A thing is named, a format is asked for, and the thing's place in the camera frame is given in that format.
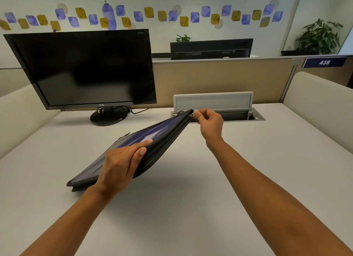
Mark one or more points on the person's left hand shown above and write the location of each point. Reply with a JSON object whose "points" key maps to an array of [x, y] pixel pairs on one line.
{"points": [[118, 167]]}

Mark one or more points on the person's right hand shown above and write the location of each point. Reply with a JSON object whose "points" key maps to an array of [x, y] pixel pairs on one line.
{"points": [[211, 124]]}

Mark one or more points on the person's right thumb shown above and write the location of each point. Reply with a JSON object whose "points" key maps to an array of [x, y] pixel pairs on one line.
{"points": [[199, 115]]}

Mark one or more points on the person's left thumb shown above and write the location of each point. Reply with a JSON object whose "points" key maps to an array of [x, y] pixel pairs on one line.
{"points": [[139, 158]]}

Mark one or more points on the black zippered laptop sleeve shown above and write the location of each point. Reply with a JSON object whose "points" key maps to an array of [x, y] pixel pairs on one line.
{"points": [[138, 145]]}

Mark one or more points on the person's left forearm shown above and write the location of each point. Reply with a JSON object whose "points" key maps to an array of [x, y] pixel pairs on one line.
{"points": [[66, 222]]}

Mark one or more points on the person's right forearm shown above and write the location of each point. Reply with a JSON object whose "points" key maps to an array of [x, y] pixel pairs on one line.
{"points": [[273, 200]]}

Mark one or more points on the beige desk partition panel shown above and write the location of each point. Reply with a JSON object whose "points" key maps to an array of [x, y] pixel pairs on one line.
{"points": [[220, 80]]}

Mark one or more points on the black monitor behind partition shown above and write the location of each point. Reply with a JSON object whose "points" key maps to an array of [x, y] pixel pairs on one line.
{"points": [[211, 49]]}

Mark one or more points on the small green plant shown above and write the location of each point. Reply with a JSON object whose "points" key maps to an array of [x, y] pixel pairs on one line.
{"points": [[183, 38]]}

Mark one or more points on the black computer monitor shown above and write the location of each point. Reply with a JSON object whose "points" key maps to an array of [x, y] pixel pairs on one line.
{"points": [[82, 68]]}

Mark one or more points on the cream side divider panel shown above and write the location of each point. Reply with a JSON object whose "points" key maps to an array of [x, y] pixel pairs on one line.
{"points": [[320, 104], [24, 118]]}

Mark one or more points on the blue desk number sign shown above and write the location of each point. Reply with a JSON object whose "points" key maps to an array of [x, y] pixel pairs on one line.
{"points": [[324, 62]]}

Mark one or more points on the large green potted plant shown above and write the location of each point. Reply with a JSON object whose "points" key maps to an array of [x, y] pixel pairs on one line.
{"points": [[318, 38]]}

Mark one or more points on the blue and yellow wall decals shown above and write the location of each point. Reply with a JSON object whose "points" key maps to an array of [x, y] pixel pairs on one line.
{"points": [[143, 14]]}

